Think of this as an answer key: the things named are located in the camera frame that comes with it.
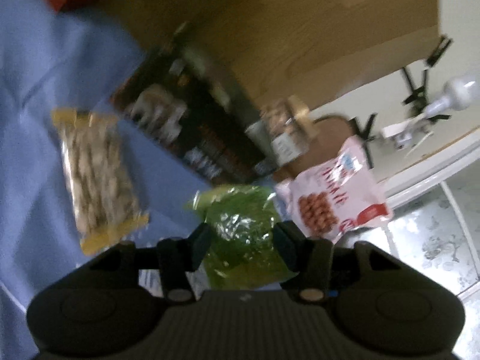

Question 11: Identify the green snack packet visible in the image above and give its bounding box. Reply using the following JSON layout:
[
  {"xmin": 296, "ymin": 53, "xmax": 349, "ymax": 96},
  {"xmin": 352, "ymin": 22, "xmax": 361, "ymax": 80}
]
[{"xmin": 187, "ymin": 185, "xmax": 295, "ymax": 290}]

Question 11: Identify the clear nut snack packet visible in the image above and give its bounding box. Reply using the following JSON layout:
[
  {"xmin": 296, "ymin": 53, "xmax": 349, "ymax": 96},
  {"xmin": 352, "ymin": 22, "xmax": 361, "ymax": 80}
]
[{"xmin": 51, "ymin": 108, "xmax": 149, "ymax": 256}]

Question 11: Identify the pink twisted snack bag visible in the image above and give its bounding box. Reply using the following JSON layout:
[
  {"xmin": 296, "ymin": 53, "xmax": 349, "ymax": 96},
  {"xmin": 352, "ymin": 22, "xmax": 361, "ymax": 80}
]
[{"xmin": 275, "ymin": 136, "xmax": 393, "ymax": 243}]

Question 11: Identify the brown chair back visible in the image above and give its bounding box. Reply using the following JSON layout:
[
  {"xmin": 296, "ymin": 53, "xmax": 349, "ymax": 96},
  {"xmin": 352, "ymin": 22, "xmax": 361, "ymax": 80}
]
[{"xmin": 272, "ymin": 115, "xmax": 355, "ymax": 183}]

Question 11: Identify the black sheep print box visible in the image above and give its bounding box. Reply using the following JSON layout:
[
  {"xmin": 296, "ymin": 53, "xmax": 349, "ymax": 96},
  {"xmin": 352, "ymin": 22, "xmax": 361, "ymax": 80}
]
[{"xmin": 111, "ymin": 28, "xmax": 278, "ymax": 185}]

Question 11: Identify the white power adapter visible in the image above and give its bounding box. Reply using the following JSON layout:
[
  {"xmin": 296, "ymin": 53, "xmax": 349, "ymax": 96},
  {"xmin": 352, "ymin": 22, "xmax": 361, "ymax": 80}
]
[{"xmin": 379, "ymin": 75, "xmax": 479, "ymax": 155}]

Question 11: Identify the brown cardboard backdrop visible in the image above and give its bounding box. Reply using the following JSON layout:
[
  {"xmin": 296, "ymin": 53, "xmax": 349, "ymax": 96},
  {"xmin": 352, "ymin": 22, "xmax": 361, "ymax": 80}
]
[{"xmin": 63, "ymin": 0, "xmax": 440, "ymax": 107}]

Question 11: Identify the blue patterned tablecloth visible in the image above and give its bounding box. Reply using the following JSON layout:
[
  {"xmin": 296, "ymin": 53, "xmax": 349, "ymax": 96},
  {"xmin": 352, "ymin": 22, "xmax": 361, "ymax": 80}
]
[{"xmin": 0, "ymin": 0, "xmax": 215, "ymax": 360}]

